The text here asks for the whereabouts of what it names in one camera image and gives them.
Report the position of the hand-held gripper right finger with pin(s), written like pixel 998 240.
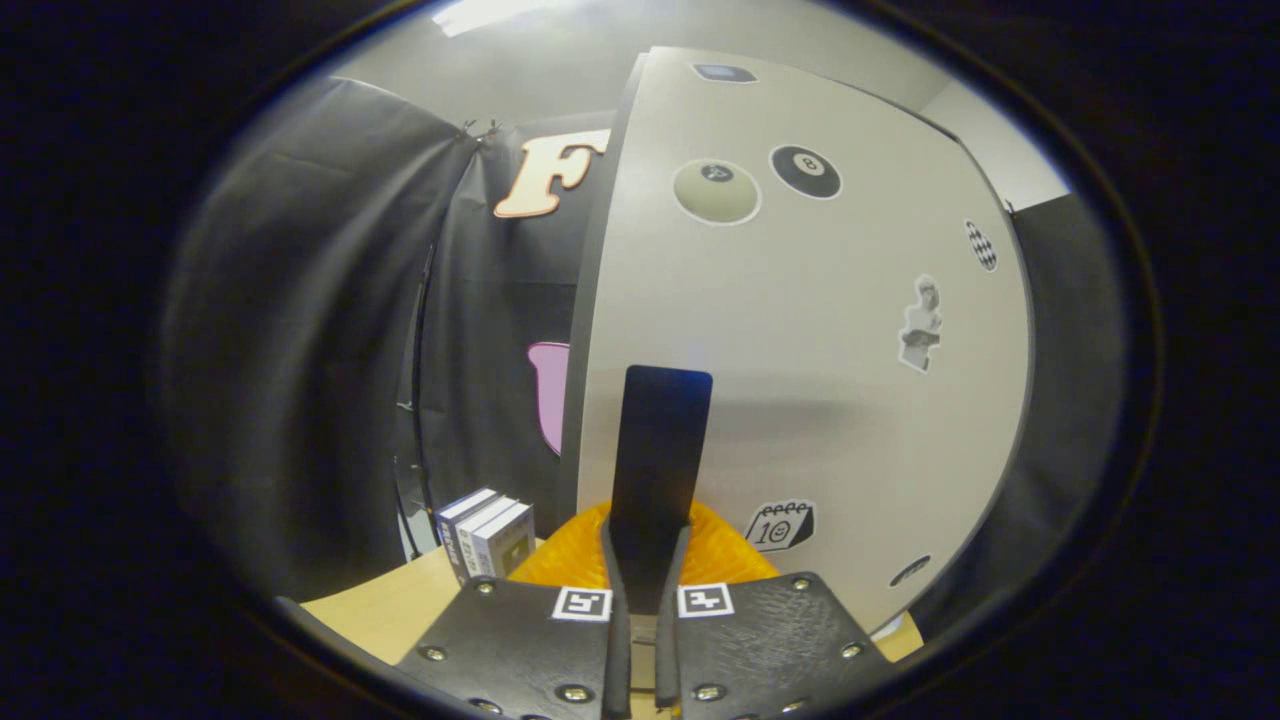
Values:
pixel 668 650

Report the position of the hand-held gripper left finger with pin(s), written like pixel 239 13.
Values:
pixel 617 640

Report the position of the white spine book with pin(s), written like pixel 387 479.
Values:
pixel 470 550

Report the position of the dark blue spine book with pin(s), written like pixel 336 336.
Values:
pixel 450 545

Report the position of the dark grey cabinet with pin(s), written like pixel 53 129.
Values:
pixel 580 330

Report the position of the black backdrop cloth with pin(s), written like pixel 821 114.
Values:
pixel 300 300

